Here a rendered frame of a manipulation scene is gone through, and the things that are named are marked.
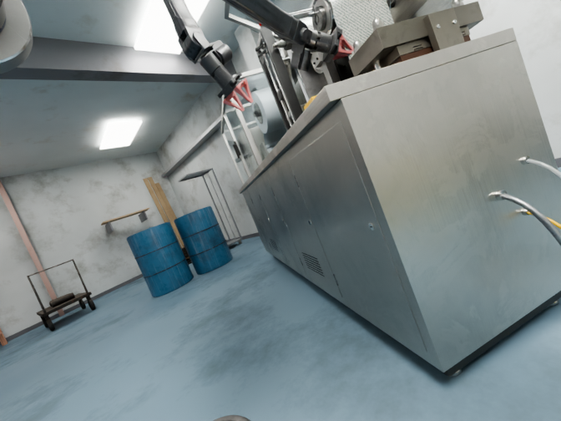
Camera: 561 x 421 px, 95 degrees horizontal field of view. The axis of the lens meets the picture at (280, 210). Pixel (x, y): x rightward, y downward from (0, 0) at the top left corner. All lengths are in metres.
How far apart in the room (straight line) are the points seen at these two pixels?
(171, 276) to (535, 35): 4.44
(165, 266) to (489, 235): 3.54
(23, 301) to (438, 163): 7.40
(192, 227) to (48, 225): 4.26
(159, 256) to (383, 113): 3.47
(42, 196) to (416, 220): 7.51
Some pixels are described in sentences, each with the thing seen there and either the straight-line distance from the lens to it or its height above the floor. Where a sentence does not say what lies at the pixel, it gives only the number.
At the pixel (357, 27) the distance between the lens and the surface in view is 1.18.
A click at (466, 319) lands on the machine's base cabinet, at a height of 0.19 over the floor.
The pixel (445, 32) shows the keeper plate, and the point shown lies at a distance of 1.04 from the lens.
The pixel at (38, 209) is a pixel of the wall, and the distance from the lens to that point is 7.66.
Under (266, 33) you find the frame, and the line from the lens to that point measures 1.45.
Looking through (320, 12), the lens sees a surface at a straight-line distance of 1.18.
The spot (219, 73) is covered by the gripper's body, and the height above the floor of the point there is 1.15.
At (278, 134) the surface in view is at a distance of 2.01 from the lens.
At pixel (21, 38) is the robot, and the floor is 1.08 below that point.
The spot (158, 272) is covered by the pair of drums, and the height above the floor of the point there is 0.31.
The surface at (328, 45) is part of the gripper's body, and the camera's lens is 1.06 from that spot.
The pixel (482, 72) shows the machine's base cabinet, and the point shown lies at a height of 0.80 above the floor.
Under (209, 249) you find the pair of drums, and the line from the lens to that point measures 3.93.
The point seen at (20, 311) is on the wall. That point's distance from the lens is 7.52.
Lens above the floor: 0.71
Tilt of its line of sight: 4 degrees down
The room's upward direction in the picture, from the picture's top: 22 degrees counter-clockwise
